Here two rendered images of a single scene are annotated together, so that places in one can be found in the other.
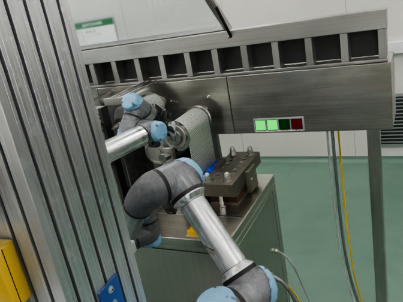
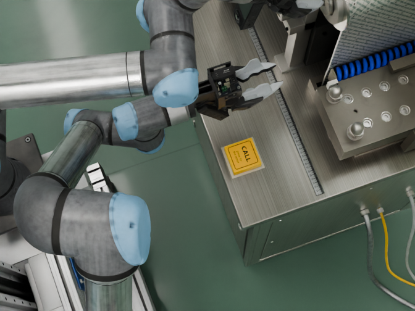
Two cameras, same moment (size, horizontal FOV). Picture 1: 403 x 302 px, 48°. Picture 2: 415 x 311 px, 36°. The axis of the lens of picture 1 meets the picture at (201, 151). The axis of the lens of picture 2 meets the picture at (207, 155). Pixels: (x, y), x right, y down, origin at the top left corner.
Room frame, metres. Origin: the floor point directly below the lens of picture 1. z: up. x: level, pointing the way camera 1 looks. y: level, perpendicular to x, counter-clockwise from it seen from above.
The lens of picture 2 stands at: (1.34, -0.19, 2.38)
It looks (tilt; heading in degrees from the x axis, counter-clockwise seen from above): 73 degrees down; 48
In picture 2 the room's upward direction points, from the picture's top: 6 degrees counter-clockwise
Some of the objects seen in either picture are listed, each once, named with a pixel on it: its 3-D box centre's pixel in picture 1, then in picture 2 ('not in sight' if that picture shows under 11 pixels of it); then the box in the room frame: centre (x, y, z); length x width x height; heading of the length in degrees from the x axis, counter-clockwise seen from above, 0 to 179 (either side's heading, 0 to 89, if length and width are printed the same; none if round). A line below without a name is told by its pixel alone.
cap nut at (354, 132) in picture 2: (226, 176); (356, 129); (1.87, -0.09, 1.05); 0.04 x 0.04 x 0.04
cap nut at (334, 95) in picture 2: (207, 177); (335, 92); (1.91, 0.00, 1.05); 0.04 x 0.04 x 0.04
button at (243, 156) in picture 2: (197, 229); (243, 156); (1.69, 0.08, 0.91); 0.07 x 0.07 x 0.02; 62
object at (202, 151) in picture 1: (203, 155); (384, 35); (2.06, -0.01, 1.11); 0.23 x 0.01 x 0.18; 152
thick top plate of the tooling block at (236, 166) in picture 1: (232, 172); (409, 96); (2.03, -0.13, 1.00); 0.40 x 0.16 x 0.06; 152
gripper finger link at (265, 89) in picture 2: not in sight; (263, 87); (1.79, 0.11, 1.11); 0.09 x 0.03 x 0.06; 143
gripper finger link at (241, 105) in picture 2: not in sight; (242, 98); (1.75, 0.13, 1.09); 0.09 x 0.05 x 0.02; 143
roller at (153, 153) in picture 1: (168, 142); not in sight; (2.14, 0.15, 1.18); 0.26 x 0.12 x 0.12; 152
